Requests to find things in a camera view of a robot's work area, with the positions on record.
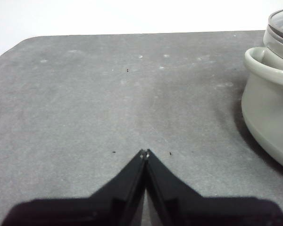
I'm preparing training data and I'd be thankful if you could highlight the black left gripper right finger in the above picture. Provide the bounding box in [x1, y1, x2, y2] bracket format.
[145, 148, 283, 226]

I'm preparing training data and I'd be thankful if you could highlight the pale green electric cooking pot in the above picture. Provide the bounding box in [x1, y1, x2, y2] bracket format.
[241, 28, 283, 174]

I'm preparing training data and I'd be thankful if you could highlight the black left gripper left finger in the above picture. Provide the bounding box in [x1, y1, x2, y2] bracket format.
[1, 149, 147, 226]

